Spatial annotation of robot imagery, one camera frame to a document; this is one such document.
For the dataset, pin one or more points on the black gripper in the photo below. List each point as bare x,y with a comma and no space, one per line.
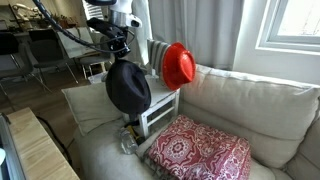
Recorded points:
116,36

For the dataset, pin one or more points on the black fedora hat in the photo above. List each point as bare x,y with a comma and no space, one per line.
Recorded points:
128,88

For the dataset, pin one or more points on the red round disc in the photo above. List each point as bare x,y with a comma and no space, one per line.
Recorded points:
178,66

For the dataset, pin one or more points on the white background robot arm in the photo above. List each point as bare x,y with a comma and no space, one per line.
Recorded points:
25,10

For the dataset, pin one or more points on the grey office chair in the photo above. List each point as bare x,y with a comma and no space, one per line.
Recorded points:
96,60

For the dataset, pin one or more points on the black office chair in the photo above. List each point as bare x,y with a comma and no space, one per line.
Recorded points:
10,50
46,53

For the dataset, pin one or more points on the white window blinds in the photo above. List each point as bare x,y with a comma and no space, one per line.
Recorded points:
93,10

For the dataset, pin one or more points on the white paper bag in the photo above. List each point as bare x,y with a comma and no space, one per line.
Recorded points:
75,43

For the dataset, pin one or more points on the potted plant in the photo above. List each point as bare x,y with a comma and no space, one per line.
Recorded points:
60,21

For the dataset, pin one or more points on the plain cream pillow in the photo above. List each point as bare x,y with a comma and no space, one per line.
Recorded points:
90,103

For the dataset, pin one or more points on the white curtain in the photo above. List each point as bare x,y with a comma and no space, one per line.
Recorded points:
200,30

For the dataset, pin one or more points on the yellow black tool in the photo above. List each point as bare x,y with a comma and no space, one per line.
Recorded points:
135,131

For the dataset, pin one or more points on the clear plastic bottle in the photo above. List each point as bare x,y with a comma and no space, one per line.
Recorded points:
128,143

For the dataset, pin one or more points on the light wooden table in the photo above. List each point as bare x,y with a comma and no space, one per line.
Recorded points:
36,146

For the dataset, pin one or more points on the red white patterned cloth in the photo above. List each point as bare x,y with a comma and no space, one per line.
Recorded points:
200,150

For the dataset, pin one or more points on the cream fabric sofa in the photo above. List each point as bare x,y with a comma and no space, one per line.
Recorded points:
253,106

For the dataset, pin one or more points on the white framed window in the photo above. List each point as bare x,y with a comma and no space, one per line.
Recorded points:
293,23

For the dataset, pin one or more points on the aluminium rail frame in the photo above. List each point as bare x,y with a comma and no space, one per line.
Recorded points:
6,150

